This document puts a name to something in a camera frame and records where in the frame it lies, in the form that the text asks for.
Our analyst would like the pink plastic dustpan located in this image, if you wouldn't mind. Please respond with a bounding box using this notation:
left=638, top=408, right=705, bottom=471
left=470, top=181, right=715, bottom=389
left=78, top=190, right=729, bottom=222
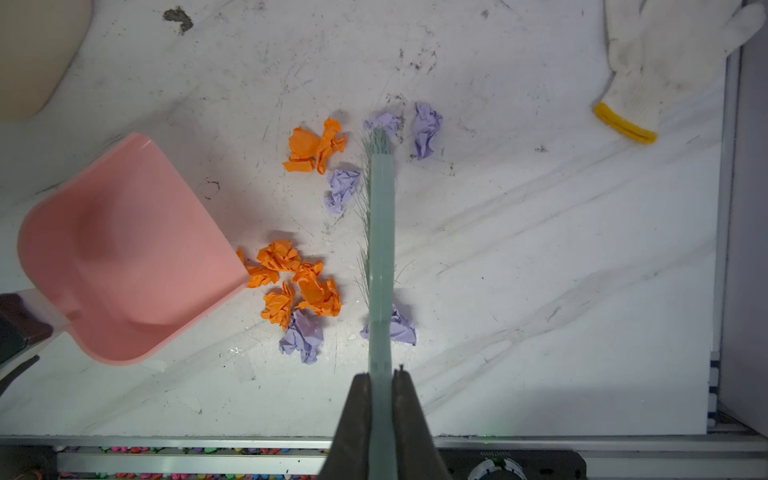
left=1, top=133, right=248, bottom=366

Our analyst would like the green hand brush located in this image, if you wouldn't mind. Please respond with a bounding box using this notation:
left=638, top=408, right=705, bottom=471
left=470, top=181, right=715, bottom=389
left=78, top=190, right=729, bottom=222
left=363, top=127, right=397, bottom=479

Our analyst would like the purple orange scrap right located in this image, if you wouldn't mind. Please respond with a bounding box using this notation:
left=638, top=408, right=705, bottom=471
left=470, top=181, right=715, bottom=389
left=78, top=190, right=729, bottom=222
left=279, top=310, right=324, bottom=365

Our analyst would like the purple paper scrap small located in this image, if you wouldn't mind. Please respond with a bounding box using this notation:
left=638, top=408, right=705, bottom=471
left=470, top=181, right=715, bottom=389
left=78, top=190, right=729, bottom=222
left=324, top=169, right=361, bottom=216

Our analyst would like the orange purple scrap near brush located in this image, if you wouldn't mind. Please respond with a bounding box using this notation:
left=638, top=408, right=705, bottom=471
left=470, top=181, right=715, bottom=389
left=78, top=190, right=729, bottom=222
left=363, top=111, right=402, bottom=139

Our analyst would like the orange paper scrap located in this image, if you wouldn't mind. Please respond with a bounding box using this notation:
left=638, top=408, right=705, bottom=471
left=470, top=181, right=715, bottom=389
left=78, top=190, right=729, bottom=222
left=283, top=118, right=347, bottom=175

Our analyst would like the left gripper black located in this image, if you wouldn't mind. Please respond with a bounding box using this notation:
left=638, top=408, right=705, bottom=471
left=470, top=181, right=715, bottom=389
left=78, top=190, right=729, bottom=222
left=1, top=292, right=54, bottom=394

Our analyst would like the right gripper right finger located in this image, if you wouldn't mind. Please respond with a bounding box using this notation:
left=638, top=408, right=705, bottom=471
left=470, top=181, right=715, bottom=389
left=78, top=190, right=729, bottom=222
left=392, top=366, right=451, bottom=480

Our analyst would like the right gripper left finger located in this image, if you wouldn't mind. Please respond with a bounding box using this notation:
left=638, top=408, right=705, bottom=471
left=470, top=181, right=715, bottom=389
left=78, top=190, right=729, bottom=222
left=318, top=373, right=372, bottom=480

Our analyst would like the orange purple scrap centre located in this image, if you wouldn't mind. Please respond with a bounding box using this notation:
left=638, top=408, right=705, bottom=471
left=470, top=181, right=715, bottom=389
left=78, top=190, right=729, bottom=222
left=235, top=239, right=342, bottom=332

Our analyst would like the white cotton glove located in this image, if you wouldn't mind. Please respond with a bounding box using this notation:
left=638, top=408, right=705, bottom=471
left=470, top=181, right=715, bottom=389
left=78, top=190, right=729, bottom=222
left=594, top=1, right=766, bottom=145

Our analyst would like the aluminium front rail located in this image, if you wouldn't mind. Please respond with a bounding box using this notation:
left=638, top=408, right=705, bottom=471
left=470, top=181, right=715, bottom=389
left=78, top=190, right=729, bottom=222
left=1, top=432, right=767, bottom=479

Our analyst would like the yellow-lined trash bin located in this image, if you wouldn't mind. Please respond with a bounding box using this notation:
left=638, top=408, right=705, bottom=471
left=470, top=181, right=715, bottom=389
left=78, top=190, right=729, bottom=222
left=1, top=0, right=94, bottom=121

